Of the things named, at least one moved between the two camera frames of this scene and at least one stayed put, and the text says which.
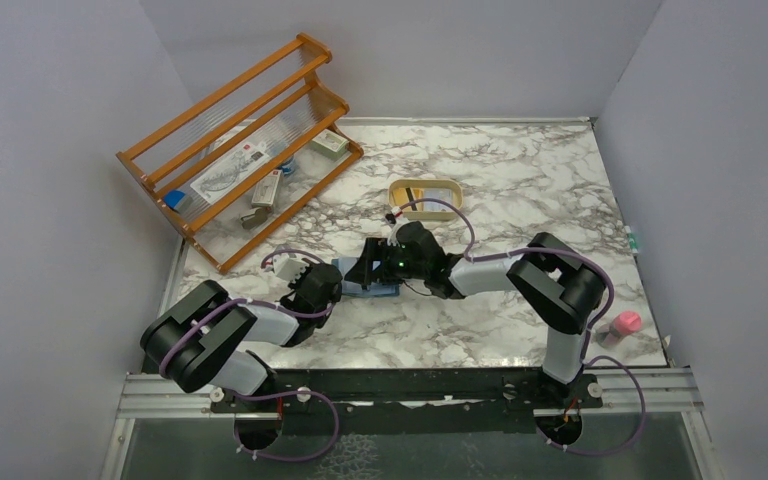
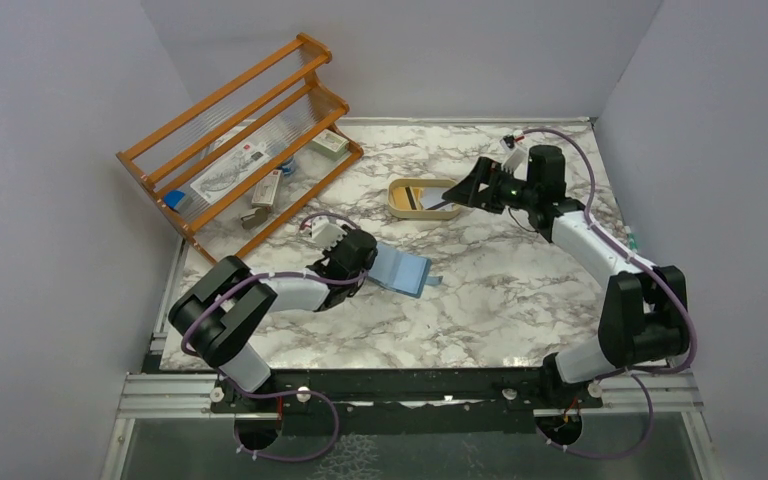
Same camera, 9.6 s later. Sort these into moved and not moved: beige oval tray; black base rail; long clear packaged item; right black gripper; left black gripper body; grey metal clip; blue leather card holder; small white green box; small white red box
Moved: blue leather card holder; right black gripper; left black gripper body
Not moved: small white green box; grey metal clip; black base rail; long clear packaged item; small white red box; beige oval tray
